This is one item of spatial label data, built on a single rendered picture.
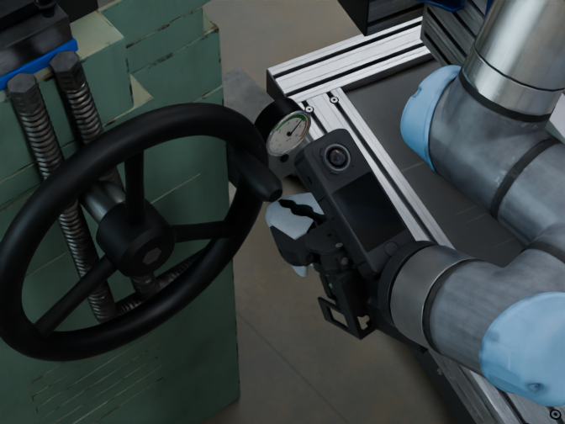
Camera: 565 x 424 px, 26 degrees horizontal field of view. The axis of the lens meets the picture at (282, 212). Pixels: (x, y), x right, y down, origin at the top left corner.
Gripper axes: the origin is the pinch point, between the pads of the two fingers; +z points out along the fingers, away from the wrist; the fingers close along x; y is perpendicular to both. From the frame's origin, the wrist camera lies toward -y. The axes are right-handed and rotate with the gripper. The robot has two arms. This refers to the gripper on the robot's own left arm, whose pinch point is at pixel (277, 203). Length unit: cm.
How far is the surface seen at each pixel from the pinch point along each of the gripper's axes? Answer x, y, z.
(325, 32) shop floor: 71, 33, 109
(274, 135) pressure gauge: 13.1, 5.5, 23.5
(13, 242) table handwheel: -21.9, -8.5, 1.7
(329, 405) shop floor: 21, 65, 55
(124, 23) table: 0.1, -14.8, 18.8
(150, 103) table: -3.5, -9.7, 10.9
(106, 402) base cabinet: -11, 40, 50
